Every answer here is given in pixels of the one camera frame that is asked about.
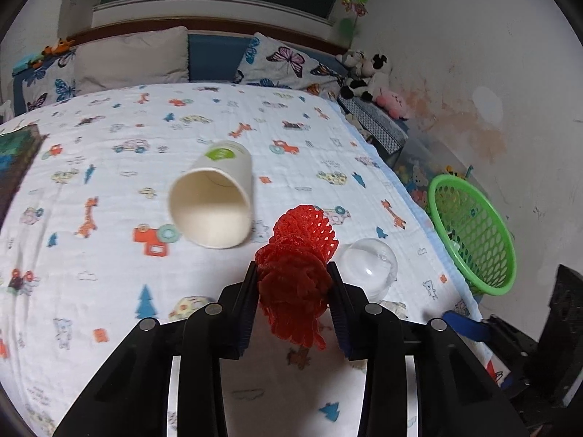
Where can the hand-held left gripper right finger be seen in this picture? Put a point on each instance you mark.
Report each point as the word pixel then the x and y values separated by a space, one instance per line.
pixel 340 323

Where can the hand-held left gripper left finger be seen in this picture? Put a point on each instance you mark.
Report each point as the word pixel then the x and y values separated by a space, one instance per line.
pixel 248 314

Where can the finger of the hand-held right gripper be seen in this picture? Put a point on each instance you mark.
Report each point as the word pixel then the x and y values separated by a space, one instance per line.
pixel 464 326

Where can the red foam fruit net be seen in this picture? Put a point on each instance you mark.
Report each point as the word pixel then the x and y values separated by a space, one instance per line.
pixel 291 273

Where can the green plastic mesh basket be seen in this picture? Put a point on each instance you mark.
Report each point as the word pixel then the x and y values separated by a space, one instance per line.
pixel 483 241

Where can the white paper cup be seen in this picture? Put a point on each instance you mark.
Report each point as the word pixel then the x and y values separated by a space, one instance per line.
pixel 223 173

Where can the clear storage box with toys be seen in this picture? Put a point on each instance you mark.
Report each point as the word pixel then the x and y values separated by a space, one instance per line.
pixel 416 173

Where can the white printed blanket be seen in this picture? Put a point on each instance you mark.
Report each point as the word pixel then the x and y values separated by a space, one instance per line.
pixel 273 114

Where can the folded checkered blanket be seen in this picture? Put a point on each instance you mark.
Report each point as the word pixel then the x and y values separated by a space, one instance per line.
pixel 375 123

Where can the pink plush toy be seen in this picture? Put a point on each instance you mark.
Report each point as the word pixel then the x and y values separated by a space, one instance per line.
pixel 394 102

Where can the black white cow plush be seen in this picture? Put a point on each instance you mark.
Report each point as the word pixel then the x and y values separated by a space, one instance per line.
pixel 375 70

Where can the large butterfly print pillow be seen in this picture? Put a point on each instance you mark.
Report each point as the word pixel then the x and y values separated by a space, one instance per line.
pixel 287 61

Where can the blue padded headboard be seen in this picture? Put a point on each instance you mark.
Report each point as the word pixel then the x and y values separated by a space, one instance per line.
pixel 212 57

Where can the grey plush toy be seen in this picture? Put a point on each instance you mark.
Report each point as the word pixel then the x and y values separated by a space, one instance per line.
pixel 351 60

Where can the beige pillow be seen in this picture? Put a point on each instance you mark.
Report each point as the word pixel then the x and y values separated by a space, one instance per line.
pixel 132 61

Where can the dark colourful box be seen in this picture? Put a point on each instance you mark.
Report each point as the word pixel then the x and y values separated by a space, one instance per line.
pixel 13 164

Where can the small butterfly print pillow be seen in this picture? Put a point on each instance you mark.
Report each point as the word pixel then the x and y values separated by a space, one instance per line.
pixel 50 82

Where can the orange plush toy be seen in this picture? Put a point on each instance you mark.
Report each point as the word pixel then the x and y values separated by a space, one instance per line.
pixel 57 46

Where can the teal toy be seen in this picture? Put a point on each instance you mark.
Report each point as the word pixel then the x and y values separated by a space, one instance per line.
pixel 28 61

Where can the colourful pinwheel wall decoration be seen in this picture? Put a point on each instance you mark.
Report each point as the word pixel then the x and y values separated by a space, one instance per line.
pixel 353 7

